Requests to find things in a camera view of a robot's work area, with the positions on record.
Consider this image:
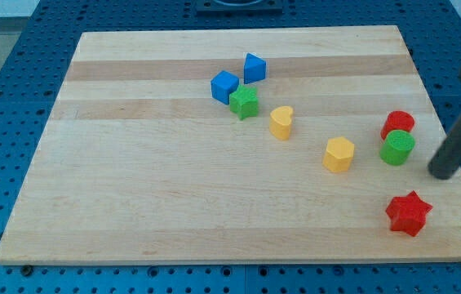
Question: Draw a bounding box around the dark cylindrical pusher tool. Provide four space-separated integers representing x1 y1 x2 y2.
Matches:
428 114 461 180

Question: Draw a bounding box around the blue cube block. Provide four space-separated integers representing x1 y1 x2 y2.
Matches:
211 70 239 105

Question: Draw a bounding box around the yellow heart block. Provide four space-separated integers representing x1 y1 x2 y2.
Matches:
269 105 294 140

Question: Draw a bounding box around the wooden board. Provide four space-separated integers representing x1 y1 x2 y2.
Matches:
0 25 461 265

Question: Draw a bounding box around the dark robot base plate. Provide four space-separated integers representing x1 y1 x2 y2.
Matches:
193 0 283 15

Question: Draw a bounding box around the yellow hexagon block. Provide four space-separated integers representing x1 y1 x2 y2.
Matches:
322 136 355 173

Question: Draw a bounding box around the blue triangle block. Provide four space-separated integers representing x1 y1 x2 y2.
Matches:
243 53 267 84

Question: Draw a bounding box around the red cylinder block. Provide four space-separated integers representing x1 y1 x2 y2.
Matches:
380 110 415 140

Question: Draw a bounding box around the green cylinder block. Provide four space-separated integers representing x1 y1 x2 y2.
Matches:
379 130 415 166

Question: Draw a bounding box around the red star block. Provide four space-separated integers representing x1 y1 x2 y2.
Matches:
385 190 433 237

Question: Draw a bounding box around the green star block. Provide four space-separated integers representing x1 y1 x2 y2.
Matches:
229 85 259 120

